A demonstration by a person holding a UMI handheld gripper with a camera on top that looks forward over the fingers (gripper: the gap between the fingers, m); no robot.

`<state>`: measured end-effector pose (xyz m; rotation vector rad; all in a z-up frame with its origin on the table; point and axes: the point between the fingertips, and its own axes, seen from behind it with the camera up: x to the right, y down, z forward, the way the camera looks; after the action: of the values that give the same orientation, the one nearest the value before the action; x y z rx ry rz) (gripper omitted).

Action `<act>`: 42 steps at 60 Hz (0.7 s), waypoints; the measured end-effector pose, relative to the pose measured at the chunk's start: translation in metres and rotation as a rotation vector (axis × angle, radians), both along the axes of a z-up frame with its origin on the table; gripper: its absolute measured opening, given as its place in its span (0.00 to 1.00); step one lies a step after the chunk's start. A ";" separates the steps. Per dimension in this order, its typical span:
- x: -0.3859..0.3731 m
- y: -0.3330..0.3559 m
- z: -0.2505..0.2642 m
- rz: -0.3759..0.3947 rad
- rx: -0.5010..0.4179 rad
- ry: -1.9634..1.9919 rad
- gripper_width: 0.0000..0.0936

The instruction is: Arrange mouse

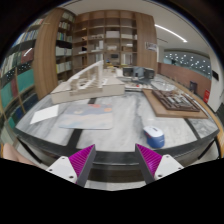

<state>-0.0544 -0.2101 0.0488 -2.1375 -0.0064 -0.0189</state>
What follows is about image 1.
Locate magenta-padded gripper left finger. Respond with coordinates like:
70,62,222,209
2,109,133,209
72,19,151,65
45,143,98,188

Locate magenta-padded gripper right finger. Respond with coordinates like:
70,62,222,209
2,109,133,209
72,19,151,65
134,143,185,185

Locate white and blue computer mouse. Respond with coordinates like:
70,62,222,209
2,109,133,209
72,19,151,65
143,125,166,149

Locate pastel printed mouse pad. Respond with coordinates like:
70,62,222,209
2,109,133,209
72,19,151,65
58,103,114,131

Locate person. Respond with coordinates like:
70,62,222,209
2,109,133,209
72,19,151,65
0,143,36,167

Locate white paper sheet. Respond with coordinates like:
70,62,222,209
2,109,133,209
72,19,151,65
29,104,60,125

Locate brown wooden architectural model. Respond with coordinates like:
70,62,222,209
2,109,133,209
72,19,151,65
142,88,209,120

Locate red standing sign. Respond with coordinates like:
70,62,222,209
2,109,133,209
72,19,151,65
203,89,211,104

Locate white architectural model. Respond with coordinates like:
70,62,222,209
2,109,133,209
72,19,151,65
50,59,126,105

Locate grey building model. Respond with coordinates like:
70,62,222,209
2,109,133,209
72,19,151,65
122,65,156,81

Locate dark bookshelf with colourful books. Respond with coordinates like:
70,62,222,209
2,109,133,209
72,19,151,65
0,18,44,134

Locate small ceiling spotlights group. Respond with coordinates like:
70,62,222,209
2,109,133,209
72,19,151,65
163,51,212,74

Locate wooden shelf unit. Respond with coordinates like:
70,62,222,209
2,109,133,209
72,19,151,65
34,8,158,101

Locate long ceiling light strip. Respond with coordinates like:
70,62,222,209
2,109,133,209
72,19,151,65
154,23,188,44

